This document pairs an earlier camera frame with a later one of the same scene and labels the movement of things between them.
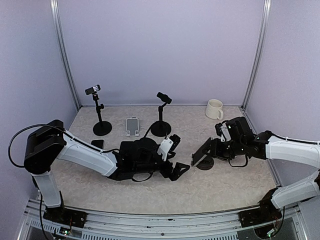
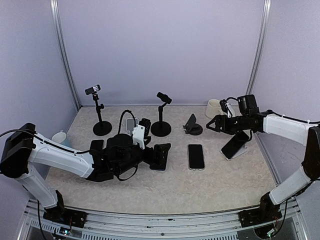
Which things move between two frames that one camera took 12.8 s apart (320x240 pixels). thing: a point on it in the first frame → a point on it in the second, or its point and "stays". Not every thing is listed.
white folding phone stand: [132, 125] stays
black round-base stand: [161, 128] stays
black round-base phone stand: [101, 128] stays
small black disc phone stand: [207, 163] → [192, 128]
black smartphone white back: [98, 143] stays
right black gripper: [216, 149] → [225, 127]
